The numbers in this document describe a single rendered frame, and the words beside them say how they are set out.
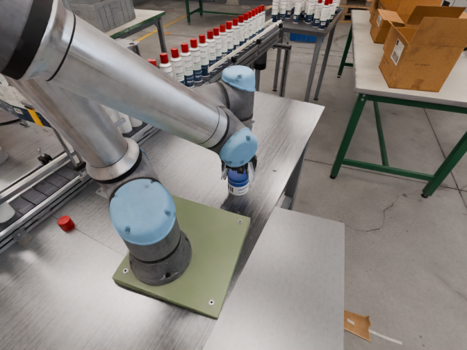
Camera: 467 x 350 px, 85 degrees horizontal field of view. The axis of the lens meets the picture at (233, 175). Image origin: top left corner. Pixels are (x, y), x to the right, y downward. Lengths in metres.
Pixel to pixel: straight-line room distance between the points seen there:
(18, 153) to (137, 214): 0.76
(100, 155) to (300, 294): 0.54
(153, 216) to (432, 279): 1.72
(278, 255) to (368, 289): 1.08
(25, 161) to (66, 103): 0.68
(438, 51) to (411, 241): 1.13
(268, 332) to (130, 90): 0.54
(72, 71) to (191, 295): 0.51
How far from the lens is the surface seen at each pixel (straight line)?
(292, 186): 1.61
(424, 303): 1.86
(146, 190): 0.53
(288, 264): 0.72
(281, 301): 0.67
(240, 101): 0.60
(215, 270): 0.67
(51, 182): 0.99
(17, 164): 1.14
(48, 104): 0.48
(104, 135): 0.52
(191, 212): 0.76
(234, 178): 0.79
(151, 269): 0.63
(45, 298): 0.80
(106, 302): 0.73
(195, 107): 0.39
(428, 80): 1.89
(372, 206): 2.13
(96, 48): 0.32
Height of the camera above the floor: 1.46
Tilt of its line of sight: 44 degrees down
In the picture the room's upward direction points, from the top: straight up
